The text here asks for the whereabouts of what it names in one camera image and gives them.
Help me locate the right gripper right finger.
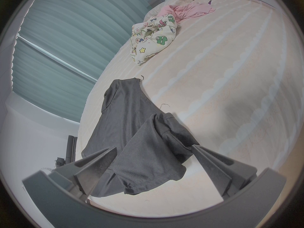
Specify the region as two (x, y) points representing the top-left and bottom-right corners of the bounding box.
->
(191, 144), (257, 197)

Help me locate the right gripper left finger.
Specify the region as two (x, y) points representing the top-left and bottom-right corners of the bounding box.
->
(51, 147), (117, 195)

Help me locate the black T-shirt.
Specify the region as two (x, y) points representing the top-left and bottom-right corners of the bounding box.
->
(81, 76), (200, 197)

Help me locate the black chest of drawers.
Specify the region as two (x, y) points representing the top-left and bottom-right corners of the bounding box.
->
(65, 135), (77, 164)

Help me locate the bed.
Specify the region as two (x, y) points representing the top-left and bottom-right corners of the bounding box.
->
(75, 0), (304, 204)

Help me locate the blue-green curtain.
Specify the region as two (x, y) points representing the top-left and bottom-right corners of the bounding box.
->
(11, 36), (98, 123)
(19, 0), (158, 81)

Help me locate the white printed pyjama top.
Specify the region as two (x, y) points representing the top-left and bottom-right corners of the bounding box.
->
(129, 14), (183, 66)

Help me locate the pink garment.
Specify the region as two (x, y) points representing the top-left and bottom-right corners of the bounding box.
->
(158, 3), (216, 23)

